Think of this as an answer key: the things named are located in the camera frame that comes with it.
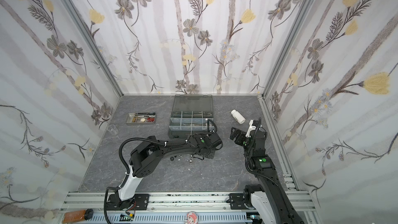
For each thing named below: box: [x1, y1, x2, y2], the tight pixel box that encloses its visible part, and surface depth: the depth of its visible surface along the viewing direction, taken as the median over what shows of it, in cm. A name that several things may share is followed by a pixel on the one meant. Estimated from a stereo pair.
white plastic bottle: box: [230, 108, 246, 125], surface depth 107 cm
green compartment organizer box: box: [167, 94, 215, 140], surface depth 106 cm
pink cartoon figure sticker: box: [186, 211, 198, 224], surface depth 69 cm
